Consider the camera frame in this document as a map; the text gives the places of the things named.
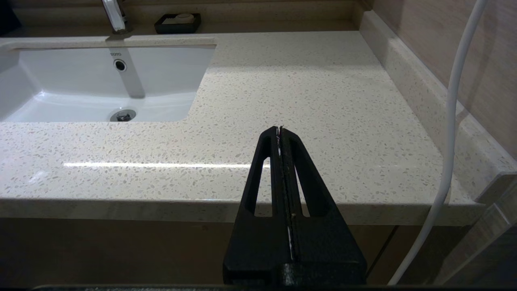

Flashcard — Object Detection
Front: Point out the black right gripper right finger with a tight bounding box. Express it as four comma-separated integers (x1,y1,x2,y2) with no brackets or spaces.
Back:
280,126,367,285

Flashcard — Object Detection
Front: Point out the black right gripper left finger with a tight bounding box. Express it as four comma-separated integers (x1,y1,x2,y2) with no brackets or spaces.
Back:
223,126,293,285

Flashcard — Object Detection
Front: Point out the wooden vanity cabinet front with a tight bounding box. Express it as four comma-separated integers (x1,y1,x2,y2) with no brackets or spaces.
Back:
0,218,477,285

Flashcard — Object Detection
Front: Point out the chrome sink drain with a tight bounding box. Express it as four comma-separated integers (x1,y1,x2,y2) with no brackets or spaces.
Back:
110,109,137,122

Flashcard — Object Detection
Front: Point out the white sink basin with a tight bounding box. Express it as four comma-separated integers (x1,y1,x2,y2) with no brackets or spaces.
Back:
0,37,219,123

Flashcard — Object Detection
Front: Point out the speckled stone backsplash ledge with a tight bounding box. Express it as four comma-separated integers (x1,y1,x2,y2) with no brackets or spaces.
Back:
359,10,517,202

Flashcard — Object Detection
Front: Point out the black soap dish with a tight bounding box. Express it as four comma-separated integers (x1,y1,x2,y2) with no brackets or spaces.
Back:
154,13,202,34

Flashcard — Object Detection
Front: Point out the chrome faucet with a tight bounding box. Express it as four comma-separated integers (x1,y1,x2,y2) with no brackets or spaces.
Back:
101,0,134,35

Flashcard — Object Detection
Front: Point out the white cable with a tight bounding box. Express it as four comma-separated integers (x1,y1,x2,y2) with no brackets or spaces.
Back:
387,0,490,285

